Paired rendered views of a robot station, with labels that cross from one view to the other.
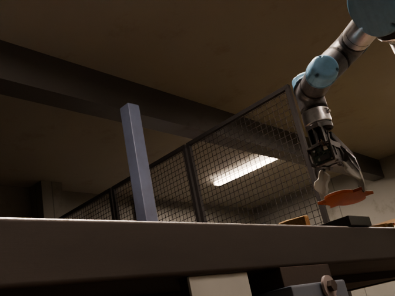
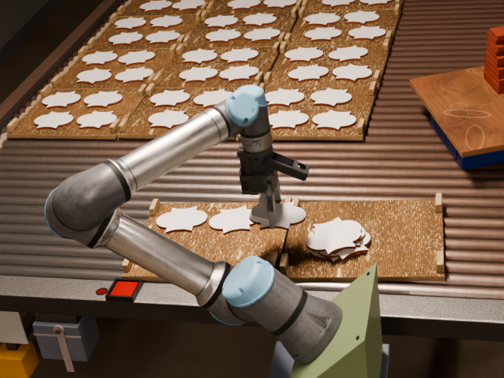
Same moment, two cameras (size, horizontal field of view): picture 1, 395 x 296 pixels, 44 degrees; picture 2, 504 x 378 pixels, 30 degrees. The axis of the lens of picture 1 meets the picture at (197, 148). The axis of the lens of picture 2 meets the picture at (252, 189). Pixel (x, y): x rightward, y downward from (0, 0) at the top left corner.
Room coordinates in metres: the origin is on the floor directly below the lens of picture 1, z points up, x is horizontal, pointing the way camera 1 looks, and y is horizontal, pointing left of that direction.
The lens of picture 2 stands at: (0.42, -2.17, 2.36)
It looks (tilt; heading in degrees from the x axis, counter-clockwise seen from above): 31 degrees down; 66
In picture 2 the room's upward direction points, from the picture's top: 8 degrees counter-clockwise
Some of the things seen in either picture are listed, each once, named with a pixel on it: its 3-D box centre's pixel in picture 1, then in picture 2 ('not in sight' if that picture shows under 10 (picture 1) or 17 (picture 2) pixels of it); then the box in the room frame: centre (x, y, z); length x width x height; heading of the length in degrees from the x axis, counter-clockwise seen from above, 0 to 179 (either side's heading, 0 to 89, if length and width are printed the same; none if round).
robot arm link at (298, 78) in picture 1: (309, 93); (250, 111); (1.25, -0.34, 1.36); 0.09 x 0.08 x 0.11; 6
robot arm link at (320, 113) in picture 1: (318, 118); (256, 139); (1.25, -0.34, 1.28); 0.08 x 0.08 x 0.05
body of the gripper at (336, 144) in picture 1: (324, 145); (258, 168); (1.25, -0.33, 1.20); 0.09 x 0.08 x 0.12; 143
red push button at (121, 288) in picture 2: not in sight; (124, 290); (0.88, -0.22, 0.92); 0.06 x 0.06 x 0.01; 48
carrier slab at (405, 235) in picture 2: not in sight; (364, 238); (1.48, -0.42, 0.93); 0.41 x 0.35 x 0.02; 143
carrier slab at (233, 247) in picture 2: not in sight; (211, 239); (1.16, -0.16, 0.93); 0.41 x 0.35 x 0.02; 142
